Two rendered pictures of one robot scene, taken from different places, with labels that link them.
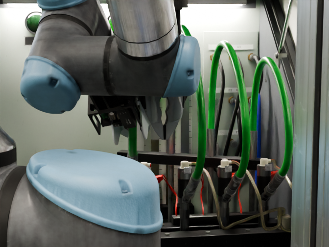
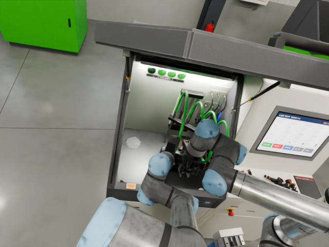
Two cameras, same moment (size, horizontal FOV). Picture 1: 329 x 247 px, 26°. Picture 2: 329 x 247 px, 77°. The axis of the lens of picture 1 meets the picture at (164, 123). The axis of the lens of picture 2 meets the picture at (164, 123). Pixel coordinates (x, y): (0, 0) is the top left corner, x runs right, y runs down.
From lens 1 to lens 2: 89 cm
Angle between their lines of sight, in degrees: 38
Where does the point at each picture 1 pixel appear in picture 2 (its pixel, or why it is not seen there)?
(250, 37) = (227, 89)
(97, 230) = not seen: outside the picture
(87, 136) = (160, 104)
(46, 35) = (149, 185)
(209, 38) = (212, 86)
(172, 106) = not seen: hidden behind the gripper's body
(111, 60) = (168, 205)
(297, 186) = not seen: outside the picture
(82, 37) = (161, 190)
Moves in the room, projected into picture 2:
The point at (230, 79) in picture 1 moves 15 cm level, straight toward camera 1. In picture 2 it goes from (214, 99) to (212, 114)
